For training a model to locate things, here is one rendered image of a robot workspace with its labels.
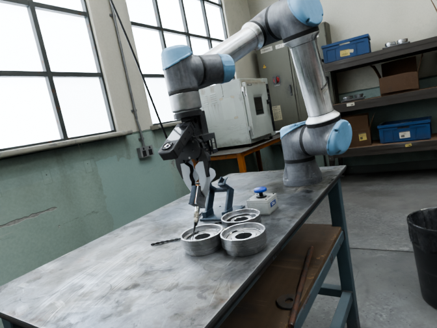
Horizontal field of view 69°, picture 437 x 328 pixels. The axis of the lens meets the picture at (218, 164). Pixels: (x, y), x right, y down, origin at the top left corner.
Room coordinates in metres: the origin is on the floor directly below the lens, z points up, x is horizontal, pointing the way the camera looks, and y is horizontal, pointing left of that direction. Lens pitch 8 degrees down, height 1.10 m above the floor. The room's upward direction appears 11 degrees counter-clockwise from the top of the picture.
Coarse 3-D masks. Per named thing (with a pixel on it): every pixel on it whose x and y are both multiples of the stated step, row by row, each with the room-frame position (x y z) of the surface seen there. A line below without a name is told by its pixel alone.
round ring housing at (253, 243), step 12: (228, 228) 0.73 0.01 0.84; (240, 228) 0.74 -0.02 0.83; (252, 228) 0.73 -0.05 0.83; (264, 228) 0.68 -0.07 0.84; (228, 240) 0.66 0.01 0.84; (240, 240) 0.64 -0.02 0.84; (252, 240) 0.65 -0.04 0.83; (264, 240) 0.66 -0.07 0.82; (228, 252) 0.67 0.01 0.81; (240, 252) 0.65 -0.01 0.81; (252, 252) 0.65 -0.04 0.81
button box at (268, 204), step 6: (252, 198) 0.94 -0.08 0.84; (258, 198) 0.92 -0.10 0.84; (264, 198) 0.91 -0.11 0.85; (270, 198) 0.91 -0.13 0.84; (276, 198) 0.94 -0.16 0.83; (252, 204) 0.92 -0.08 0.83; (258, 204) 0.91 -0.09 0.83; (264, 204) 0.90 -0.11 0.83; (270, 204) 0.90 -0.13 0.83; (276, 204) 0.94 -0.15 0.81; (264, 210) 0.90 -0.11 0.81; (270, 210) 0.90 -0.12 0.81
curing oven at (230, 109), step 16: (240, 80) 3.00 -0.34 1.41; (256, 80) 3.29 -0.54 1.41; (208, 96) 3.21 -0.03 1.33; (224, 96) 3.10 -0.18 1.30; (240, 96) 3.01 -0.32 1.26; (256, 96) 3.16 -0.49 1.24; (208, 112) 3.23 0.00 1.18; (224, 112) 3.12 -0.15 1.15; (240, 112) 3.03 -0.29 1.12; (256, 112) 3.12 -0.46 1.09; (208, 128) 3.25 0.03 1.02; (224, 128) 3.14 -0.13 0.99; (240, 128) 3.05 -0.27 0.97; (256, 128) 3.04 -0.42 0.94; (272, 128) 3.36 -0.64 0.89; (224, 144) 3.16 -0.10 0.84; (240, 144) 3.06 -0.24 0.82
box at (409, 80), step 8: (384, 64) 3.92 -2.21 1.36; (392, 64) 3.87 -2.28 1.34; (400, 64) 3.82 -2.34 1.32; (408, 64) 3.77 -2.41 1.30; (416, 64) 3.72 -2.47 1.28; (376, 72) 3.74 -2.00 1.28; (384, 72) 3.91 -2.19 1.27; (392, 72) 3.86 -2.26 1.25; (400, 72) 3.82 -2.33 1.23; (408, 72) 3.46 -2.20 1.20; (416, 72) 3.42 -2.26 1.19; (384, 80) 3.59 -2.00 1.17; (392, 80) 3.54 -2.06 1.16; (400, 80) 3.50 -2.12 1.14; (408, 80) 3.45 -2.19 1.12; (416, 80) 3.42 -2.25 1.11; (384, 88) 3.58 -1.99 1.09; (392, 88) 3.54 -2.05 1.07; (400, 88) 3.49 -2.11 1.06; (408, 88) 3.45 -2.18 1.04; (416, 88) 3.41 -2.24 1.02
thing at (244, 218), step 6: (240, 210) 0.86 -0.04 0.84; (246, 210) 0.86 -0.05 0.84; (252, 210) 0.85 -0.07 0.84; (258, 210) 0.82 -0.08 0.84; (222, 216) 0.83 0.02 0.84; (228, 216) 0.85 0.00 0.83; (240, 216) 0.84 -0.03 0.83; (246, 216) 0.83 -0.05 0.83; (258, 216) 0.78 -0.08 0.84; (222, 222) 0.80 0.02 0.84; (228, 222) 0.77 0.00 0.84; (234, 222) 0.77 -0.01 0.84; (240, 222) 0.76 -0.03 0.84; (246, 222) 0.76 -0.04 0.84; (252, 222) 0.77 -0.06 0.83; (258, 222) 0.78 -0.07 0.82
